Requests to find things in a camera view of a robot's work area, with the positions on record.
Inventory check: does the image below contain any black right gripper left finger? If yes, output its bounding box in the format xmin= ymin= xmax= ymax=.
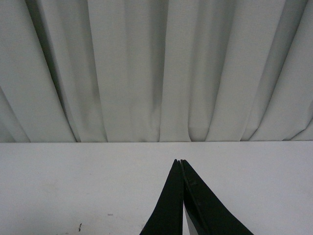
xmin=141 ymin=160 xmax=183 ymax=235

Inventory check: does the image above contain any grey-white pleated curtain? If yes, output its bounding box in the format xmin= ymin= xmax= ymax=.
xmin=0 ymin=0 xmax=313 ymax=142

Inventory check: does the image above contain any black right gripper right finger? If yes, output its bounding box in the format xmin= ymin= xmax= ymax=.
xmin=180 ymin=160 xmax=252 ymax=235

